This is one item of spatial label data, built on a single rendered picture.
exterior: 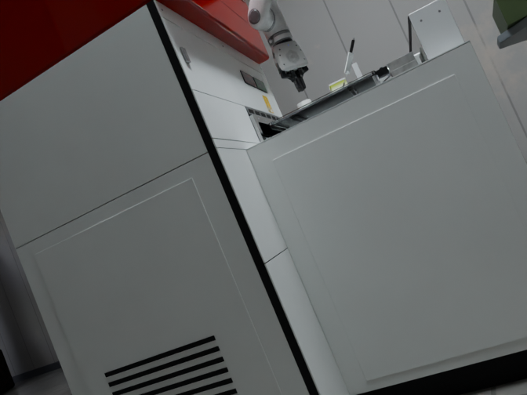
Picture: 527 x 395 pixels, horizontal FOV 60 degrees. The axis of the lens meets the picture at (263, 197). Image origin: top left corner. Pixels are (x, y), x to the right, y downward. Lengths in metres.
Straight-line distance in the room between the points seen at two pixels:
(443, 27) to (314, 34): 2.34
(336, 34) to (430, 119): 2.38
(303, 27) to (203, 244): 2.69
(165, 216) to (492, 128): 0.82
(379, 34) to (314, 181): 2.31
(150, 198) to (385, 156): 0.61
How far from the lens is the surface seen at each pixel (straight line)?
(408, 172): 1.20
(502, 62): 3.33
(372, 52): 3.43
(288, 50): 1.62
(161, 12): 1.24
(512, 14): 1.33
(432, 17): 1.32
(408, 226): 1.22
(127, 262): 1.26
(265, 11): 1.58
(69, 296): 1.40
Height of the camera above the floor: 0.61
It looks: 3 degrees up
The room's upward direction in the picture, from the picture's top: 23 degrees counter-clockwise
